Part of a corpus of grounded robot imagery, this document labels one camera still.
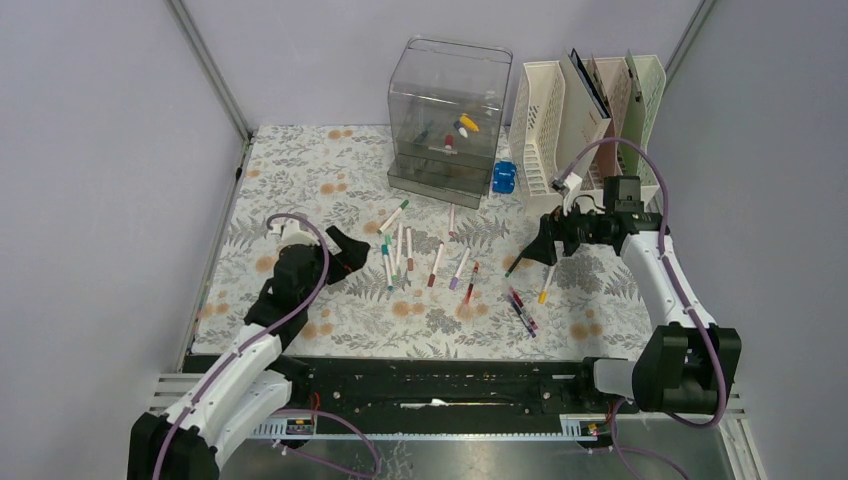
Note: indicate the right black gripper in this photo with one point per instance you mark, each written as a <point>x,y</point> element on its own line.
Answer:
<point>543,250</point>

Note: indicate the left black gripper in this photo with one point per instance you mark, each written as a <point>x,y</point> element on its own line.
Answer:
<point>351,257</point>

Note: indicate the pink gel pen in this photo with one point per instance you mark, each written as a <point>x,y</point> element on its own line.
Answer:
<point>519,302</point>

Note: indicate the dark purple gel pen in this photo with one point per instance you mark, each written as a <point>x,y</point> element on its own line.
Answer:
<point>525,322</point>

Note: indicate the red gel pen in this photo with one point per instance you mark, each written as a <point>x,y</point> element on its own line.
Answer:
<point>471,284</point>

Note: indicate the purple cap white marker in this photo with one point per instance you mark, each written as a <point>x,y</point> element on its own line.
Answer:
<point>460,268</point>

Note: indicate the pink cap white marker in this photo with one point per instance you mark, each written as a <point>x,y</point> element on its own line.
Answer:
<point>452,221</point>

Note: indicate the beige notebook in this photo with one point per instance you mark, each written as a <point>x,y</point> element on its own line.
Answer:
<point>584,116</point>

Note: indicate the blue cap small bottle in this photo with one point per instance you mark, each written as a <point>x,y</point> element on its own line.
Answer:
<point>462,131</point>

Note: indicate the yellow small bottle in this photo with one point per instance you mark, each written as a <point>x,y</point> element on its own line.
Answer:
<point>468,123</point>

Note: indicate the clear acrylic drawer organizer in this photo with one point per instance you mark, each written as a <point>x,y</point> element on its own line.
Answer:
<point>435,81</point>

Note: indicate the pink clipboard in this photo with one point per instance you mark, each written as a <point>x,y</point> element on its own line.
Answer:
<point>611,76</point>

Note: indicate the green clipboard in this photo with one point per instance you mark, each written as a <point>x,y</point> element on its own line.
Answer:
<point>647,81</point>

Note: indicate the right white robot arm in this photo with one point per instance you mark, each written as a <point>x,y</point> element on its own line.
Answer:
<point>688,365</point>

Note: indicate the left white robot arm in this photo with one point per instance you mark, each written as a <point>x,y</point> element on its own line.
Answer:
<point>196,436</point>

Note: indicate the teal cap white marker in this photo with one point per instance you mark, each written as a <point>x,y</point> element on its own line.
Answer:
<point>388,260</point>

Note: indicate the yellow cap white marker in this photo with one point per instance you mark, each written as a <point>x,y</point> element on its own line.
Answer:
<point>543,293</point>

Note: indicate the rust cap white marker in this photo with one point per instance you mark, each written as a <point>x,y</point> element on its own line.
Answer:
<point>409,249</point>

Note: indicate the green cap white marker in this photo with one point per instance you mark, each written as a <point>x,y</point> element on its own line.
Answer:
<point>385,226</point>

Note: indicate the blue stapler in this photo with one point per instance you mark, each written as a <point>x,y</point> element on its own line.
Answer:
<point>504,177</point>

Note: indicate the brown cap white marker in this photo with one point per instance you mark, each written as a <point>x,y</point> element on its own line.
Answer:
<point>436,263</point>

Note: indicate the floral table mat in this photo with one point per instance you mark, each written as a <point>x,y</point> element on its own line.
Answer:
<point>337,175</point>

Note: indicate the white mesh file rack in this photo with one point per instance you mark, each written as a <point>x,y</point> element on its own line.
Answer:
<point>533,138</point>

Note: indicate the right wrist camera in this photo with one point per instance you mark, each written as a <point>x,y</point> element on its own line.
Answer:
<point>566,185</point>

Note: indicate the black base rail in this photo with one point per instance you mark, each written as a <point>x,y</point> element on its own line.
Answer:
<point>427,398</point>

